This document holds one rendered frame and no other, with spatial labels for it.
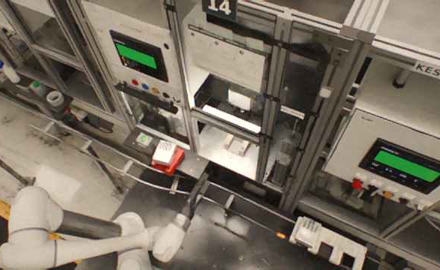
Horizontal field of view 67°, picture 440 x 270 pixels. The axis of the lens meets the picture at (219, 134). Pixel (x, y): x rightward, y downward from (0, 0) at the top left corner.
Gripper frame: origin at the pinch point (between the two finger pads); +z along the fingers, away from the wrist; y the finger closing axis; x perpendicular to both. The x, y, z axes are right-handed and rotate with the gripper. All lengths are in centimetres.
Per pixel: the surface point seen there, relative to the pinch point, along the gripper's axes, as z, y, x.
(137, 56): 18, 53, 39
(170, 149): 12.2, -10.1, 29.6
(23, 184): -34, -109, 169
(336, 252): 5, -24, -72
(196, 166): 14.1, -21.4, 15.2
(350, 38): 22, 90, -39
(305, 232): 6, -20, -55
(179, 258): -32, -44, 2
